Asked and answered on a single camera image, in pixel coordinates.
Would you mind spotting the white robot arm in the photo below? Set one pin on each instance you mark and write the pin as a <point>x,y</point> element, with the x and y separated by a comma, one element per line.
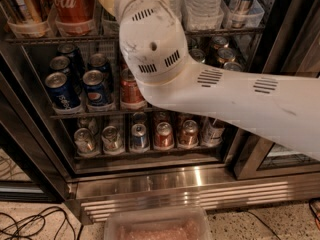
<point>283,109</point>

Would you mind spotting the red Coca-Cola can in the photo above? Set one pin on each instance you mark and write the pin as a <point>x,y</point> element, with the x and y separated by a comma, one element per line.
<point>74,17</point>

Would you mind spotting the pepsi can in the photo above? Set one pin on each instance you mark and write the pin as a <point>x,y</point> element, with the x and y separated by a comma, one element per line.
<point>95,88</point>
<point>73,53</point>
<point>61,91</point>
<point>100,62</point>
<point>63,64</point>

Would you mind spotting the back orange soda can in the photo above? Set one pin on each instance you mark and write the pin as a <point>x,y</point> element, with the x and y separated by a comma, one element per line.
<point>123,63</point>

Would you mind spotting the orange soda can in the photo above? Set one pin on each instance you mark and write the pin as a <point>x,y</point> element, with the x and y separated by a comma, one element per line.
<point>123,63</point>
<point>131,97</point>

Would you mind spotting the back left Pepsi can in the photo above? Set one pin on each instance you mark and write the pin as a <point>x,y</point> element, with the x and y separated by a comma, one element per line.
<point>73,53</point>

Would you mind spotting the middle left Pepsi can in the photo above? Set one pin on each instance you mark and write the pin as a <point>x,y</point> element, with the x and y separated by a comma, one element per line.
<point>63,64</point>

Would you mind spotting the gold can top shelf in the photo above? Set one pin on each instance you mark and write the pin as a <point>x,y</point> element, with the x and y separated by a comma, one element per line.
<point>32,13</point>

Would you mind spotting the gold can shelf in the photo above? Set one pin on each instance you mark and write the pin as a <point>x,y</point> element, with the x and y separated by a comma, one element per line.
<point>32,13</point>
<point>233,66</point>

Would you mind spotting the back green can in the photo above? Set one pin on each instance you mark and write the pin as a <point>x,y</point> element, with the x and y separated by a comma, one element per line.
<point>192,43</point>

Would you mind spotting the front orange soda can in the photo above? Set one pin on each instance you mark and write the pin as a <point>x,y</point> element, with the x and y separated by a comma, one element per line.
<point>131,97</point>

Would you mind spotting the front left Pepsi can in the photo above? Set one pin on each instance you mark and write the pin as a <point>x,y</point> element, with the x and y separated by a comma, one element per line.
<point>61,91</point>

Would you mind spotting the middle green can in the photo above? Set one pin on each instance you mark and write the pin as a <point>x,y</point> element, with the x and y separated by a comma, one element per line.
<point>198,55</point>

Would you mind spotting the back gold can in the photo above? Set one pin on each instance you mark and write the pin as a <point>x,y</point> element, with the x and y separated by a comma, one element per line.
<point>215,44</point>

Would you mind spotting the middle gold can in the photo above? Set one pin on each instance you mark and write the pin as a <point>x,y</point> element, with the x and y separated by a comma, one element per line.
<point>224,55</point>

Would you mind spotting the stainless fridge cabinet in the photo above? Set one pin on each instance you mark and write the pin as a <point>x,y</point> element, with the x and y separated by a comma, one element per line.
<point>243,170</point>

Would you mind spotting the blue silver can top shelf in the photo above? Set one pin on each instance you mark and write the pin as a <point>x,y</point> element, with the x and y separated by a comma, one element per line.
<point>243,13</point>

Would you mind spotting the front gold can middle shelf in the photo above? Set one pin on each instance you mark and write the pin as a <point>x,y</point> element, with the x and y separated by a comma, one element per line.
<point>233,66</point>

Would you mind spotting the bottom shelf green silver can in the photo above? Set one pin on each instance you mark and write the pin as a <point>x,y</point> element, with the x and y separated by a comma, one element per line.
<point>112,140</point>

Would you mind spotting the bottom shelf blue can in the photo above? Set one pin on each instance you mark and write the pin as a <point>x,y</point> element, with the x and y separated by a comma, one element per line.
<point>139,136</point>

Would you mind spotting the bottom shelf silver can left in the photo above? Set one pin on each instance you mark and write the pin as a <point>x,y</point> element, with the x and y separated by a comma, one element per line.
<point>84,140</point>

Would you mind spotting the bottom shelf red can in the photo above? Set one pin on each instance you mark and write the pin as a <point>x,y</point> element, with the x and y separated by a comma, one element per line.
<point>164,135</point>

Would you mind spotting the bottom shelf copper can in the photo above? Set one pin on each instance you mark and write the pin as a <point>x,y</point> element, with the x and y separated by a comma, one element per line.
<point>188,135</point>

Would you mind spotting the bottom shelf tea bottle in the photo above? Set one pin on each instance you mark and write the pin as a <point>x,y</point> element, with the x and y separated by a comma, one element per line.
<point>212,131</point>

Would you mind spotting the clear water bottle right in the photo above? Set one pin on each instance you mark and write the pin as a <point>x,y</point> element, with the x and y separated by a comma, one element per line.
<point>200,15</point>

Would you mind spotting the clear plastic bin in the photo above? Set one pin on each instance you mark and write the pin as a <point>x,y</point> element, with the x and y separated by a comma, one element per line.
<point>172,223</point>

